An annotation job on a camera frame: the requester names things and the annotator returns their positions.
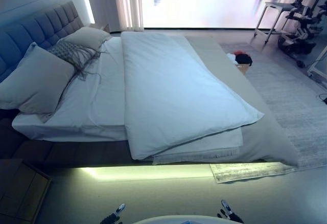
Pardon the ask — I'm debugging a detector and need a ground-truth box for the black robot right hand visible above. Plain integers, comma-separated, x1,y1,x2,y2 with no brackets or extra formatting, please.
217,199,245,224

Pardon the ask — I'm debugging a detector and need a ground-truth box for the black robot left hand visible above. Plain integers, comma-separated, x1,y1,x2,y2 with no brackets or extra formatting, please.
101,203,126,224

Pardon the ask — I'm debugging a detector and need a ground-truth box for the white duvet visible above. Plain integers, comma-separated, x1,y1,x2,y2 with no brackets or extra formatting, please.
121,31,265,161

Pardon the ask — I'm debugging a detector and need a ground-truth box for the beige bed blanket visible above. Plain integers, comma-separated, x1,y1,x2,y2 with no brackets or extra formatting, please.
152,34,299,168

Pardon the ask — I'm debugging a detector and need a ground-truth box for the white bed sheet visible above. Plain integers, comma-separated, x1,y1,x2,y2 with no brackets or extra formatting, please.
11,36,128,142

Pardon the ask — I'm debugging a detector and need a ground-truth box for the dark wooden nightstand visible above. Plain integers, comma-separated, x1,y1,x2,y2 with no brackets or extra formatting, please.
0,159,53,224

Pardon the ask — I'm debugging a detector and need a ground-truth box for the grey floor rug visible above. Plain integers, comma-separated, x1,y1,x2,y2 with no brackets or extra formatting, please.
209,42,327,184

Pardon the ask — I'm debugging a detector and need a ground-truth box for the cardboard box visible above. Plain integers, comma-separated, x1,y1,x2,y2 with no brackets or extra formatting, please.
237,64,251,76

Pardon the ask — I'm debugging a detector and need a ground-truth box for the large grey pillow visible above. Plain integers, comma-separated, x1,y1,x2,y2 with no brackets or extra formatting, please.
0,41,75,124

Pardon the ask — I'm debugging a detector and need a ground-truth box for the black garment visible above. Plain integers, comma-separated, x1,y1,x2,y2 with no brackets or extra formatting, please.
235,54,253,67

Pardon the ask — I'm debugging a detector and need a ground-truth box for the white garment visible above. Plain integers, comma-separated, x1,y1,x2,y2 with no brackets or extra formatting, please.
226,53,240,65

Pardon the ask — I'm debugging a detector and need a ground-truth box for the knitted fringed grey cushion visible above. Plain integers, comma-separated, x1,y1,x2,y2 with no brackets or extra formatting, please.
47,40,108,83

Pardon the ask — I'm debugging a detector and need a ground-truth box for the white cart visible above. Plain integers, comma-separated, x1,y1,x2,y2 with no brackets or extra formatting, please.
307,52,327,83

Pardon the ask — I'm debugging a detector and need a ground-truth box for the small beige pillow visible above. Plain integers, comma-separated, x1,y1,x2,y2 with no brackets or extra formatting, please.
56,26,112,52

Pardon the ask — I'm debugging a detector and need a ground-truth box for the black wheeled machine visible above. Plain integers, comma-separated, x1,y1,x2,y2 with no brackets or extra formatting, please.
277,0,327,68

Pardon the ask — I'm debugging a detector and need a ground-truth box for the small wooden nightstand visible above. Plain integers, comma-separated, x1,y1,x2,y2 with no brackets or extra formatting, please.
88,23,110,33

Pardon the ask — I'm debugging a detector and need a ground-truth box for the tufted grey headboard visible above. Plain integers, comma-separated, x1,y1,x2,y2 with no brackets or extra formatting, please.
0,0,84,84

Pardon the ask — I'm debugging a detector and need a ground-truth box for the sheer white curtain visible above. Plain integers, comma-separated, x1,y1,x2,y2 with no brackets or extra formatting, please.
112,0,145,30

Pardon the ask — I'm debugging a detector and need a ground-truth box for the metal rolling table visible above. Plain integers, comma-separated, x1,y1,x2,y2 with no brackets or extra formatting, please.
253,1,297,45

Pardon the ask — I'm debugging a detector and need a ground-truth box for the dark bed frame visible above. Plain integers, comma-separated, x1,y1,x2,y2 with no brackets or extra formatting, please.
0,108,282,170

